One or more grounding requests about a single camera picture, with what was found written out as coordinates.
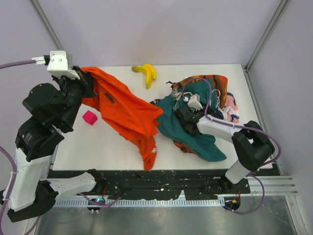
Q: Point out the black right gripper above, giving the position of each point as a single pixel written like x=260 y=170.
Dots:
x=185 y=117

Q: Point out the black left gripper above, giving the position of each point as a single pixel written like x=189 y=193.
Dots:
x=86 y=83

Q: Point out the teal green shorts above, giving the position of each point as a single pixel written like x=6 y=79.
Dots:
x=201 y=145

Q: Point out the orange shorts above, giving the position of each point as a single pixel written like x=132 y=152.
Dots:
x=132 y=117

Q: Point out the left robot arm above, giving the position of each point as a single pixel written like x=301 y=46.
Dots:
x=53 y=110

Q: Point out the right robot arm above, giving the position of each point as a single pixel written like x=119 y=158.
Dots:
x=250 y=142

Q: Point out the black orange white patterned cloth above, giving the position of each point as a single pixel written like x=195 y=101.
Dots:
x=155 y=101

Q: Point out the pink navy patterned cloth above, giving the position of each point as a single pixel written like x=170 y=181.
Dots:
x=230 y=109

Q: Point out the pink cube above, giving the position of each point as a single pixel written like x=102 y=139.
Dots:
x=90 y=117

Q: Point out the yellow banana bunch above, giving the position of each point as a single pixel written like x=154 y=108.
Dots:
x=149 y=71

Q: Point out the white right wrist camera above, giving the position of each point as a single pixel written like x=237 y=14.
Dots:
x=193 y=102

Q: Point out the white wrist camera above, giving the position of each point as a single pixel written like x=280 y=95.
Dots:
x=59 y=63
x=193 y=102

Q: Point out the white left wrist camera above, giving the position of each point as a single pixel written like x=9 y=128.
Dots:
x=59 y=63

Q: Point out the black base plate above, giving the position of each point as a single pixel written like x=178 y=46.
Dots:
x=167 y=184

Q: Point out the white slotted cable duct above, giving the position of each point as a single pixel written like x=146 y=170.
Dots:
x=79 y=202

